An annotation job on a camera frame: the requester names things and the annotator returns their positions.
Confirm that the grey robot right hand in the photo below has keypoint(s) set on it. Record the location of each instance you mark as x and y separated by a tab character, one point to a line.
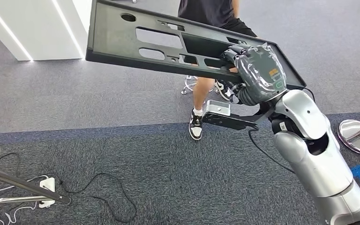
260	74

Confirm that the black plastic plate frame part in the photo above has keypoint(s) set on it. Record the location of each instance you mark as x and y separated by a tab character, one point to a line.
111	37

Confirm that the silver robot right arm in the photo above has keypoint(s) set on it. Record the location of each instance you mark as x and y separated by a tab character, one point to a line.
316	161

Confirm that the chrome chair base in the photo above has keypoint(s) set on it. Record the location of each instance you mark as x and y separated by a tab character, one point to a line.
188	84

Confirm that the person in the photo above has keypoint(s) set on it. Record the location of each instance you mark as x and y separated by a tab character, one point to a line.
204	12

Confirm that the white pillar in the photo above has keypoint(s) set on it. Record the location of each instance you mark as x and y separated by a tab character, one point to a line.
43	31

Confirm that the white power strip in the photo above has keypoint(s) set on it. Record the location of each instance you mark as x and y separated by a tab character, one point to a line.
47	186

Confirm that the grey metal stand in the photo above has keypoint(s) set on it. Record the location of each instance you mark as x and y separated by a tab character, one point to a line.
27	185

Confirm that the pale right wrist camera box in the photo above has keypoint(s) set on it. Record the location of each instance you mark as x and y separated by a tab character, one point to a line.
218	108

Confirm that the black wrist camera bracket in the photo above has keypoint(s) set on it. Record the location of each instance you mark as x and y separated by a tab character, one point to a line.
229	121

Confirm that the chrome stanchion post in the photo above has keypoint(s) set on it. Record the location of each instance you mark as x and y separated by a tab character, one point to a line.
354	136

